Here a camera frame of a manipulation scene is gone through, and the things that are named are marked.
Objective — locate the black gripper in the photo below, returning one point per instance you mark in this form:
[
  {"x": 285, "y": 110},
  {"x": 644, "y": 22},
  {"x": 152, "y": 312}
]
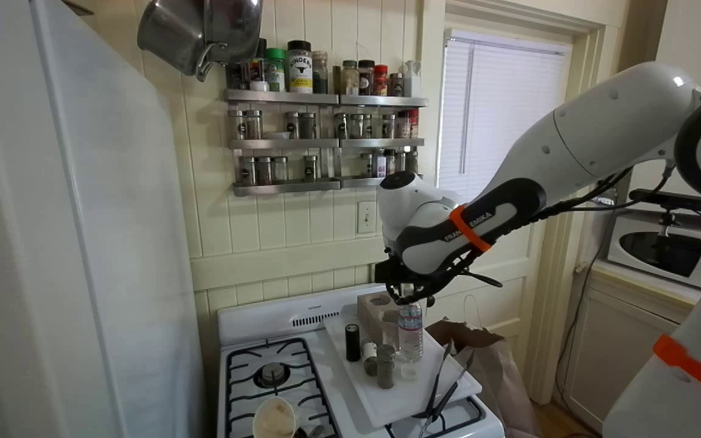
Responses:
[{"x": 407, "y": 289}]

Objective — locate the brown cardboard box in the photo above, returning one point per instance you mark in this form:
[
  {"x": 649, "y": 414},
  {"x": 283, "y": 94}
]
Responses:
[{"x": 378, "y": 317}]

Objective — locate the clear plastic water bottle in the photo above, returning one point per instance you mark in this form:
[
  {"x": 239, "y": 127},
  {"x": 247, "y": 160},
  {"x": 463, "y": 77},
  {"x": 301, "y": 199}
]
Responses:
[{"x": 410, "y": 331}]

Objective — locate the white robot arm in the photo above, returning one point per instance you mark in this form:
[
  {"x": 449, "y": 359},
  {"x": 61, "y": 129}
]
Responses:
[{"x": 638, "y": 115}]

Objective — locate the black small bottle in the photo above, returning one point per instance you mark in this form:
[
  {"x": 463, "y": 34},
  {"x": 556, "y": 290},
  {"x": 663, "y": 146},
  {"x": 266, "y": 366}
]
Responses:
[{"x": 351, "y": 342}]

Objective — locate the grey pepper shaker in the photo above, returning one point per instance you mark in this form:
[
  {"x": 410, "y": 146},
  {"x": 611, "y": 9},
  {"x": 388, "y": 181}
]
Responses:
[{"x": 386, "y": 366}]

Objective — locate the brown paper bag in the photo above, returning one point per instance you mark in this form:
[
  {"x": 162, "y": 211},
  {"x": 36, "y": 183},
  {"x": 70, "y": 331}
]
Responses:
[{"x": 496, "y": 369}]

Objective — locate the black metal tongs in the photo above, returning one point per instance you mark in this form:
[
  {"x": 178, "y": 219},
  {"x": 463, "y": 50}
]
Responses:
[{"x": 442, "y": 394}]

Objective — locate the black stove grate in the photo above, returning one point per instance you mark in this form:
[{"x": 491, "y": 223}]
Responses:
[
  {"x": 458, "y": 420},
  {"x": 273, "y": 369}
]

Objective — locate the white gas stove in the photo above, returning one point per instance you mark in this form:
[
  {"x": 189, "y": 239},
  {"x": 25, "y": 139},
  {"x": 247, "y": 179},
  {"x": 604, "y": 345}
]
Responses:
[{"x": 302, "y": 317}]

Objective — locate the steel spice rack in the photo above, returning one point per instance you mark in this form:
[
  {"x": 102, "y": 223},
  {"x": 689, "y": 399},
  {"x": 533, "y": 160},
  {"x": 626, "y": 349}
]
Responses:
[{"x": 287, "y": 143}]

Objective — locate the window with white blinds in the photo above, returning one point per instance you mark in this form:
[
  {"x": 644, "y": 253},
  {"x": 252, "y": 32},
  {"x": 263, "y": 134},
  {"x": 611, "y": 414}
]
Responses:
[{"x": 493, "y": 91}]

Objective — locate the white microwave oven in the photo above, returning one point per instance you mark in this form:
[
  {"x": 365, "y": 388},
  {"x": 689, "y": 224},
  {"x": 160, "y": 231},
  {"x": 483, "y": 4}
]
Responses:
[{"x": 661, "y": 235}]

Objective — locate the hanging steel pot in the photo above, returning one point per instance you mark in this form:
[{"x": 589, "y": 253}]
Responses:
[{"x": 194, "y": 34}]

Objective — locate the white refrigerator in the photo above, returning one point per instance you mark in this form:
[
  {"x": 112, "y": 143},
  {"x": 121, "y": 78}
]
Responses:
[{"x": 98, "y": 330}]

